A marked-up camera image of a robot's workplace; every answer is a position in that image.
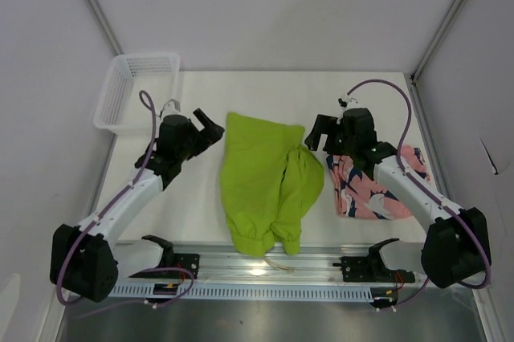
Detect pink shark print shorts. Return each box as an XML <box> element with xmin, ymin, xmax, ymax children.
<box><xmin>326</xmin><ymin>155</ymin><xmax>411</xmax><ymax>220</ymax></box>

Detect left aluminium frame post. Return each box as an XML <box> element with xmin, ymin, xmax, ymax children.
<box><xmin>84</xmin><ymin>0</ymin><xmax>123</xmax><ymax>56</ymax></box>

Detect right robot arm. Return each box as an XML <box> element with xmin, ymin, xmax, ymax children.
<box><xmin>304</xmin><ymin>108</ymin><xmax>492</xmax><ymax>290</ymax></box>

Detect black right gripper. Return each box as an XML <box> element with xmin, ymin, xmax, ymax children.
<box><xmin>304</xmin><ymin>115</ymin><xmax>357</xmax><ymax>157</ymax></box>

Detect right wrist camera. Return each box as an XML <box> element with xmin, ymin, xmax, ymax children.
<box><xmin>337</xmin><ymin>95</ymin><xmax>361</xmax><ymax>124</ymax></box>

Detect right aluminium frame post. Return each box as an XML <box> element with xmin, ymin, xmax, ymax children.
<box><xmin>410</xmin><ymin>0</ymin><xmax>468</xmax><ymax>86</ymax></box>

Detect aluminium frame post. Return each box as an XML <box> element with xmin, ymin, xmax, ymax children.
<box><xmin>84</xmin><ymin>0</ymin><xmax>123</xmax><ymax>56</ymax></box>
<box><xmin>410</xmin><ymin>0</ymin><xmax>468</xmax><ymax>86</ymax></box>

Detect lime green shorts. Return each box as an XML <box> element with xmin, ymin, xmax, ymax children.
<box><xmin>220</xmin><ymin>112</ymin><xmax>324</xmax><ymax>258</ymax></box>

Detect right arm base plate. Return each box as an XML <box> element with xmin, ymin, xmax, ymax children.
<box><xmin>333</xmin><ymin>256</ymin><xmax>415</xmax><ymax>283</ymax></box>

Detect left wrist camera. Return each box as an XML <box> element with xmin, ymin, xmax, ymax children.
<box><xmin>159</xmin><ymin>99</ymin><xmax>181</xmax><ymax>120</ymax></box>

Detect white plastic basket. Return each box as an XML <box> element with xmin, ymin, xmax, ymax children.
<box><xmin>93</xmin><ymin>52</ymin><xmax>182</xmax><ymax>136</ymax></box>

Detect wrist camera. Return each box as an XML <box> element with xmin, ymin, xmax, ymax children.
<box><xmin>337</xmin><ymin>95</ymin><xmax>361</xmax><ymax>124</ymax></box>
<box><xmin>159</xmin><ymin>99</ymin><xmax>181</xmax><ymax>120</ymax></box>

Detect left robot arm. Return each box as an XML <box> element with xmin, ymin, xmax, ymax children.
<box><xmin>50</xmin><ymin>109</ymin><xmax>225</xmax><ymax>306</ymax></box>

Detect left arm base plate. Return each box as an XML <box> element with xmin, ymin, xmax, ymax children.
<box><xmin>160</xmin><ymin>253</ymin><xmax>200</xmax><ymax>279</ymax></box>

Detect aluminium mounting rail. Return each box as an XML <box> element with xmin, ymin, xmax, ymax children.
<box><xmin>112</xmin><ymin>247</ymin><xmax>493</xmax><ymax>289</ymax></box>

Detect white slotted cable duct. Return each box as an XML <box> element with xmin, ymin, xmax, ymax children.
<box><xmin>109</xmin><ymin>283</ymin><xmax>373</xmax><ymax>303</ymax></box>

